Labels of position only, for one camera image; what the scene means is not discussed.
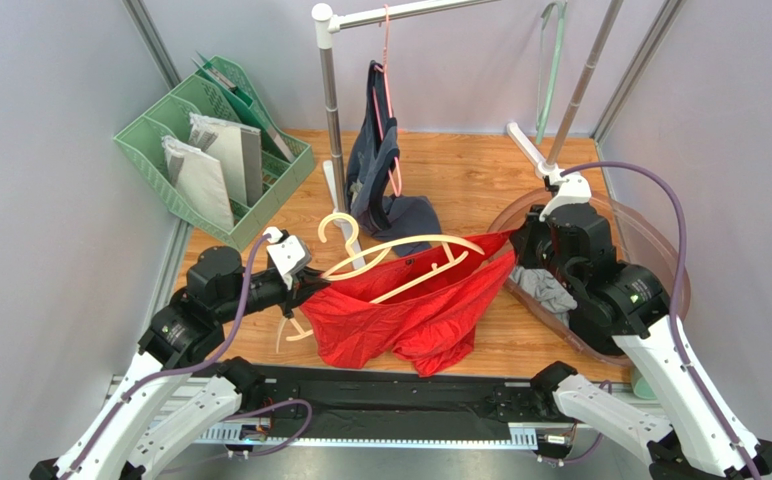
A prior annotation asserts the mint green hanger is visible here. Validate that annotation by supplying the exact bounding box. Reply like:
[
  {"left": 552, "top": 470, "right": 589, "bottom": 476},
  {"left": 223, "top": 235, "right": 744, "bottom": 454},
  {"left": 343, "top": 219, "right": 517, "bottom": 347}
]
[{"left": 535, "top": 1, "right": 568, "bottom": 145}]

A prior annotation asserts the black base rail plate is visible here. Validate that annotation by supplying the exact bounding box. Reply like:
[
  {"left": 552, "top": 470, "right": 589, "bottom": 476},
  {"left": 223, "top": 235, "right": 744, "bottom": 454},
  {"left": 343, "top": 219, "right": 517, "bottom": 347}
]
[{"left": 239, "top": 365, "right": 574, "bottom": 441}]

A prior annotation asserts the dark blue tank top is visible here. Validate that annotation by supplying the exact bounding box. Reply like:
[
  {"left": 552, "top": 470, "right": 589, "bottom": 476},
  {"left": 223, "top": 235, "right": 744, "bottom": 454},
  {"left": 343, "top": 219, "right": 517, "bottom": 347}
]
[{"left": 345, "top": 60, "right": 442, "bottom": 242}]

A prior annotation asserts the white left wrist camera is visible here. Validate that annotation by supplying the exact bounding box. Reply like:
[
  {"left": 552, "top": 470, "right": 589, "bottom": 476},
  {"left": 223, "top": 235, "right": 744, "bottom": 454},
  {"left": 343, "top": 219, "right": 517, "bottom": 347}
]
[{"left": 263, "top": 226, "right": 312, "bottom": 290}]

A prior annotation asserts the green clipboard in organizer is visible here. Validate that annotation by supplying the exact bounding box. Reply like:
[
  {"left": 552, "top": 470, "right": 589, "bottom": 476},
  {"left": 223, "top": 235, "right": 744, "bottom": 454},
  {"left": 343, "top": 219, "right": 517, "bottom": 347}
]
[{"left": 192, "top": 53, "right": 295, "bottom": 163}]

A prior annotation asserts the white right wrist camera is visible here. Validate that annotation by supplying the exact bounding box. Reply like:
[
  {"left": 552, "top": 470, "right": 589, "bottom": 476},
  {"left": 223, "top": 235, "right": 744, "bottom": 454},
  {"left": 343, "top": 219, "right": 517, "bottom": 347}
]
[{"left": 540, "top": 168, "right": 592, "bottom": 221}]

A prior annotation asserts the grey booklet front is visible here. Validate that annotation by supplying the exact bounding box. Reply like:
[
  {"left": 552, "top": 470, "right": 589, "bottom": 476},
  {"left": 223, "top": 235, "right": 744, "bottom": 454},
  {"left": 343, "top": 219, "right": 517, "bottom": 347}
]
[{"left": 161, "top": 135, "right": 234, "bottom": 231}]

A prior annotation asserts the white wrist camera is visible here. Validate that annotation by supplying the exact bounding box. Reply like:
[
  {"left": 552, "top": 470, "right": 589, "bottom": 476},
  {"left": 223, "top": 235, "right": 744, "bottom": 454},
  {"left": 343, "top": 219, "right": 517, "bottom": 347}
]
[
  {"left": 540, "top": 168, "right": 592, "bottom": 221},
  {"left": 263, "top": 226, "right": 312, "bottom": 290}
]

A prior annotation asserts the green plastic file organizer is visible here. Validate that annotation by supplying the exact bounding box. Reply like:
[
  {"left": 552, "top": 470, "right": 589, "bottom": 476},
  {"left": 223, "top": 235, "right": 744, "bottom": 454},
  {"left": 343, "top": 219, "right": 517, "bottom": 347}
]
[{"left": 114, "top": 55, "right": 315, "bottom": 250}]

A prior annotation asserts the red tank top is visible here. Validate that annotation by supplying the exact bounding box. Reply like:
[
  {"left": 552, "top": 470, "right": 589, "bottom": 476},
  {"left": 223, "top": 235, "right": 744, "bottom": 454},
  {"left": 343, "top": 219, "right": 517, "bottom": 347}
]
[{"left": 299, "top": 229, "right": 517, "bottom": 378}]

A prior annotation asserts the white metal clothes rack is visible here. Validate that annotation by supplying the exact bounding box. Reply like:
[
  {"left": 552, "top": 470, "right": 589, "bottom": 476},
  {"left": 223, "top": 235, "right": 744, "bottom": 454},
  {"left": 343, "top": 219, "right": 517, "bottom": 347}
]
[{"left": 311, "top": 1, "right": 623, "bottom": 272}]

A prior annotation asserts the cream plastic hanger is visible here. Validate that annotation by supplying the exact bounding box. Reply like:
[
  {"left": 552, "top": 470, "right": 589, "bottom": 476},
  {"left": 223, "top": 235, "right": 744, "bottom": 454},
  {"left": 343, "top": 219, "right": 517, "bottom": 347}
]
[{"left": 275, "top": 212, "right": 487, "bottom": 354}]

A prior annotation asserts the mint green cup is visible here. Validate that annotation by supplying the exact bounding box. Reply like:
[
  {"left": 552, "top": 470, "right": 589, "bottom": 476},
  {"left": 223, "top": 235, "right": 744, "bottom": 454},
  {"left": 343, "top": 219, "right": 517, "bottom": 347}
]
[{"left": 630, "top": 368, "right": 657, "bottom": 401}]

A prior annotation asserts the grey booklet rear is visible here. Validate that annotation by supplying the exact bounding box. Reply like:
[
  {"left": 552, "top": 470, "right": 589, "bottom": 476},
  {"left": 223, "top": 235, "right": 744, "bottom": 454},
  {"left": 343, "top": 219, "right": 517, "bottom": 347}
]
[{"left": 189, "top": 113, "right": 263, "bottom": 207}]

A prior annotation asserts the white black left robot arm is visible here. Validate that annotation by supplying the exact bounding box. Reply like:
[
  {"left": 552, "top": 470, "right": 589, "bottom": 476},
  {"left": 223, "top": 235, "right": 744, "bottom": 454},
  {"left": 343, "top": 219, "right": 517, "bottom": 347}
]
[{"left": 29, "top": 231, "right": 328, "bottom": 479}]

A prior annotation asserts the pink wire hanger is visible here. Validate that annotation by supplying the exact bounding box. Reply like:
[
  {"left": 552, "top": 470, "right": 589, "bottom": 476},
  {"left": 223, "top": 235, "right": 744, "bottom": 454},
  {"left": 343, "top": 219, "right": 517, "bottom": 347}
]
[{"left": 379, "top": 4, "right": 403, "bottom": 197}]

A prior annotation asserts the transparent brown plastic basin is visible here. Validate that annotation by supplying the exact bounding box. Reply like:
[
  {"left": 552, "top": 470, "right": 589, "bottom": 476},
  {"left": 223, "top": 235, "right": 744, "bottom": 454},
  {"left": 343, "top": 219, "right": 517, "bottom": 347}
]
[{"left": 488, "top": 188, "right": 677, "bottom": 368}]

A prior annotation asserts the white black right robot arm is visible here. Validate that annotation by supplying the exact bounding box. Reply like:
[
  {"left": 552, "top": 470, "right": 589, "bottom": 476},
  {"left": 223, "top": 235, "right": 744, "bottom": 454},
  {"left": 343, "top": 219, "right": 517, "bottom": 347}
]
[{"left": 510, "top": 203, "right": 772, "bottom": 479}]

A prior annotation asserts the grey garment in basin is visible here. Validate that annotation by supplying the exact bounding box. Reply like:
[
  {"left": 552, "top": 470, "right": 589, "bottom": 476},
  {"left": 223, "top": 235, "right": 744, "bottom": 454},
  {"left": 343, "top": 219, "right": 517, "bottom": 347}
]
[{"left": 509, "top": 266, "right": 577, "bottom": 326}]

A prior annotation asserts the grey booklet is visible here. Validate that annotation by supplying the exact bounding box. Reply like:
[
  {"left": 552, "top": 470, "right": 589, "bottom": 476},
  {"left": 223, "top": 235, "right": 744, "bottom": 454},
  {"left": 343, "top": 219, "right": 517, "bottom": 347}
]
[
  {"left": 189, "top": 113, "right": 263, "bottom": 207},
  {"left": 161, "top": 135, "right": 234, "bottom": 231}
]

